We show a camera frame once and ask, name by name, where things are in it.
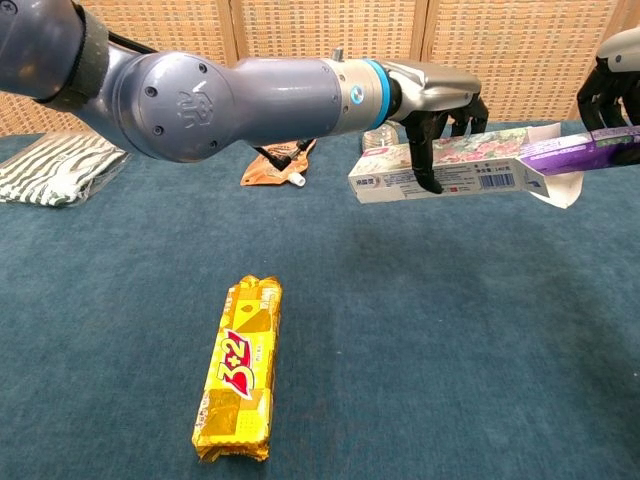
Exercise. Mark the orange spout pouch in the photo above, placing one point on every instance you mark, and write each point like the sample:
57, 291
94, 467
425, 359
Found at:
265, 175

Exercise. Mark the yellow biscuit pack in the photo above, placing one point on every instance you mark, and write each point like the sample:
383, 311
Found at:
240, 370

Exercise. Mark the blue carpet table cover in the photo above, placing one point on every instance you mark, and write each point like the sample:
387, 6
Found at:
425, 325

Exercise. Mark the woven bamboo folding screen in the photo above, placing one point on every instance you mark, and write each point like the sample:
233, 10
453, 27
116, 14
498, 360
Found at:
525, 55

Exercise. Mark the floral white box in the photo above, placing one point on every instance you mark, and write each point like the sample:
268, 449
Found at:
475, 165

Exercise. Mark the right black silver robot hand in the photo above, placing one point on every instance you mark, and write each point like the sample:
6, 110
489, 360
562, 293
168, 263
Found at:
612, 95

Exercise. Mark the green label water bottle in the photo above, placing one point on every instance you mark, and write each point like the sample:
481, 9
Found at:
377, 140

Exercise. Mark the striped cloth in plastic bag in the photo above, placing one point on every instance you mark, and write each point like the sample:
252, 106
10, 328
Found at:
50, 170

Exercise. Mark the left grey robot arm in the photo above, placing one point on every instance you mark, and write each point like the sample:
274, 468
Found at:
200, 105

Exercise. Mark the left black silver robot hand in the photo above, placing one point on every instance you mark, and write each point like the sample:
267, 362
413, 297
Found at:
430, 92

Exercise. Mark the purple toothpaste tube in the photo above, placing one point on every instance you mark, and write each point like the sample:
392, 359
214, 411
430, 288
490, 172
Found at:
585, 152

